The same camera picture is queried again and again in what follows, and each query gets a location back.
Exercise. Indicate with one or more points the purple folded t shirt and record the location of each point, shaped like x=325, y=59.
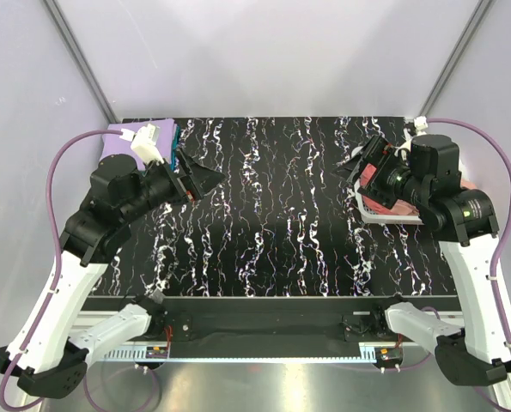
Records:
x=115, y=145

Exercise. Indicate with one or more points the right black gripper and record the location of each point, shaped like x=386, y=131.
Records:
x=380, y=152

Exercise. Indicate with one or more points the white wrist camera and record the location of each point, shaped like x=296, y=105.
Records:
x=420, y=124
x=143, y=143

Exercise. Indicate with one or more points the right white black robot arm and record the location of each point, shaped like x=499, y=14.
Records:
x=464, y=223

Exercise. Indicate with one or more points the white plastic laundry basket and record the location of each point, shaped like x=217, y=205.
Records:
x=388, y=214

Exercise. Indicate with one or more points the red crumpled t shirt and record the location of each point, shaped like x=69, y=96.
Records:
x=434, y=190

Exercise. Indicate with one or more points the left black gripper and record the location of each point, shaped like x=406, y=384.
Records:
x=197, y=181

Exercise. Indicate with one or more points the white cable duct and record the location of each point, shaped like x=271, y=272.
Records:
x=368, y=353
x=127, y=353

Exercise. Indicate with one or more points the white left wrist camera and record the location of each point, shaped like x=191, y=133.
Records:
x=143, y=143

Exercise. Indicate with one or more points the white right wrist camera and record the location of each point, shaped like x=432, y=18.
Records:
x=420, y=124

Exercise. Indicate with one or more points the right white cable duct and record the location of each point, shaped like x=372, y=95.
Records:
x=368, y=353

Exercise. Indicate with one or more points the left white cable duct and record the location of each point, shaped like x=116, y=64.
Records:
x=127, y=353

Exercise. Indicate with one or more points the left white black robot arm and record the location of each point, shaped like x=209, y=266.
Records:
x=47, y=358

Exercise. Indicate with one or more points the teal folded t shirt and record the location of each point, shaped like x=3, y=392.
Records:
x=175, y=144

